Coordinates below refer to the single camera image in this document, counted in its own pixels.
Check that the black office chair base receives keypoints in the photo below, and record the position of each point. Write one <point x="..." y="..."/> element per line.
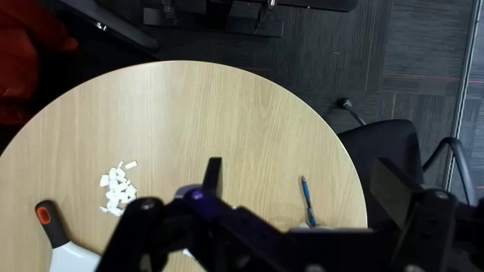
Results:
<point x="130" y="19"/>

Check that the blue pen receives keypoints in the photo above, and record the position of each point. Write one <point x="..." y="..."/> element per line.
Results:
<point x="308" y="209"/>

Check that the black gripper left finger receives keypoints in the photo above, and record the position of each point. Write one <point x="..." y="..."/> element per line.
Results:
<point x="212" y="182"/>

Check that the red jacket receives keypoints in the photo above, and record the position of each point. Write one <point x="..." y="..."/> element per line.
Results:
<point x="26" y="28"/>

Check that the round wooden table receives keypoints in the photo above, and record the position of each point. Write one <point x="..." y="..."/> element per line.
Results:
<point x="171" y="119"/>

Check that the pile of white foam pieces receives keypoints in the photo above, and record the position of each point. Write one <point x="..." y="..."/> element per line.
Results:
<point x="118" y="188"/>

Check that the black office chair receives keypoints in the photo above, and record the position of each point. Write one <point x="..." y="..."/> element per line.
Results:
<point x="396" y="141"/>

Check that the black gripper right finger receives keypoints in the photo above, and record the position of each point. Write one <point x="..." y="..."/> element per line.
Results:
<point x="393" y="193"/>

